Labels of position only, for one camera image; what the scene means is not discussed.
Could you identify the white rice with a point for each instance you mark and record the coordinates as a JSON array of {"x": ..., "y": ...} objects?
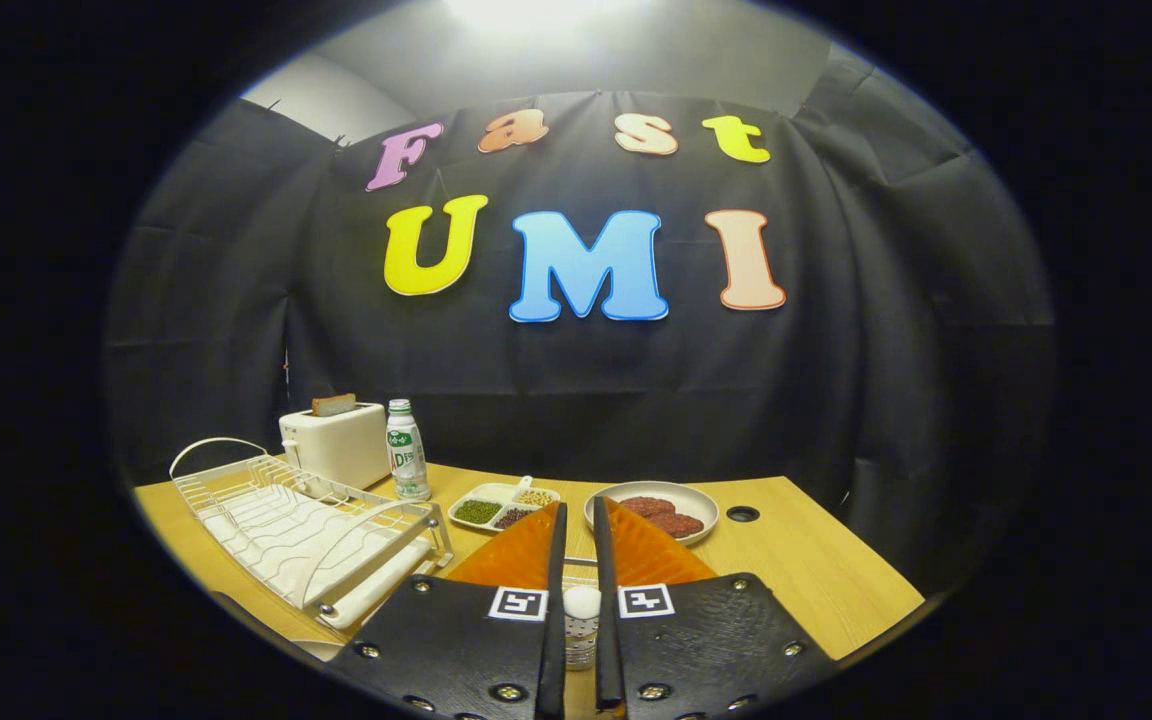
[{"x": 494, "y": 493}]

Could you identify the green mung beans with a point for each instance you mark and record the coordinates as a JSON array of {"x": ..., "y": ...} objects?
[{"x": 477, "y": 511}]

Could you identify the dark red beans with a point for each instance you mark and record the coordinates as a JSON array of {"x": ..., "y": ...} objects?
[{"x": 513, "y": 517}]

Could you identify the white divided snack tray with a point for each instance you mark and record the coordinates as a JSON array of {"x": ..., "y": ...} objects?
[{"x": 508, "y": 504}]

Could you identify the black backdrop cloth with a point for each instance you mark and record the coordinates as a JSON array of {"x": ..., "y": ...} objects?
[{"x": 586, "y": 400}]

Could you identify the black table grommet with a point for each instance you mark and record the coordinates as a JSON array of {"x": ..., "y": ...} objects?
[{"x": 742, "y": 514}]

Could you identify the red meat patty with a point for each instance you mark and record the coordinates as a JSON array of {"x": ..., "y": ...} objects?
[
  {"x": 678, "y": 523},
  {"x": 646, "y": 505}
]

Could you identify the white toaster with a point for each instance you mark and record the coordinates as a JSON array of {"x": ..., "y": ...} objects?
[{"x": 341, "y": 445}]

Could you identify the white plastic drink bottle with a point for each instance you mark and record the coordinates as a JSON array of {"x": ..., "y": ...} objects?
[{"x": 406, "y": 460}]

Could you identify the yellow soybeans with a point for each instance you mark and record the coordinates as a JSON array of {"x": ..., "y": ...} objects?
[{"x": 535, "y": 497}]

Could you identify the brown toast slice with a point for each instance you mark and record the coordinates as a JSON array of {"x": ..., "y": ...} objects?
[{"x": 334, "y": 405}]

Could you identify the metal mesh basket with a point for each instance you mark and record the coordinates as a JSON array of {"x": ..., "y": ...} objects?
[{"x": 580, "y": 561}]

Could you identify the white drain tray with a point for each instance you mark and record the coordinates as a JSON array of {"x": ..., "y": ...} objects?
[{"x": 266, "y": 540}]

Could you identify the beige plate with meat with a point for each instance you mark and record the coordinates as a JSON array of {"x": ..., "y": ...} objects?
[{"x": 696, "y": 498}]

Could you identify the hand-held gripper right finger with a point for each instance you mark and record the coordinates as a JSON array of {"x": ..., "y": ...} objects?
[{"x": 608, "y": 650}]

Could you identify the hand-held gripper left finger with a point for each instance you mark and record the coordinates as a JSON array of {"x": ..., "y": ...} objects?
[{"x": 554, "y": 650}]

